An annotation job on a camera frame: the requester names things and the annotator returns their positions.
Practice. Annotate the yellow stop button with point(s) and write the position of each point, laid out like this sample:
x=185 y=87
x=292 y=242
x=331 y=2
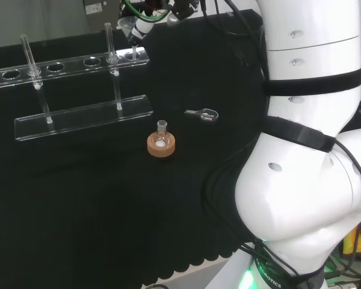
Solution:
x=353 y=241

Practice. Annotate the clear acrylic funnel stand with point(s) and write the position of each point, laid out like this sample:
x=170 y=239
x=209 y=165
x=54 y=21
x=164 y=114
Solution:
x=78 y=117

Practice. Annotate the small round-bottom glass flask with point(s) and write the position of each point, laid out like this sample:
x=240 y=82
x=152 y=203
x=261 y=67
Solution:
x=161 y=137

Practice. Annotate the black bench cloth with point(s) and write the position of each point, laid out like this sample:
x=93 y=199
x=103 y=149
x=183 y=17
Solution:
x=78 y=195

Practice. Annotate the grey equipment box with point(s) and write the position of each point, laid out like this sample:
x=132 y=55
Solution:
x=99 y=12

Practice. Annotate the clear plastic funnel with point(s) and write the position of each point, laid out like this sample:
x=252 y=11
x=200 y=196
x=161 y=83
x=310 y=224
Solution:
x=128 y=25

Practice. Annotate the glass weighing funnel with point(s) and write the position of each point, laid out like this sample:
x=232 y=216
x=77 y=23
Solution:
x=206 y=116

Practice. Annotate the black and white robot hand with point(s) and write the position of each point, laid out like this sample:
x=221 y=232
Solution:
x=144 y=28

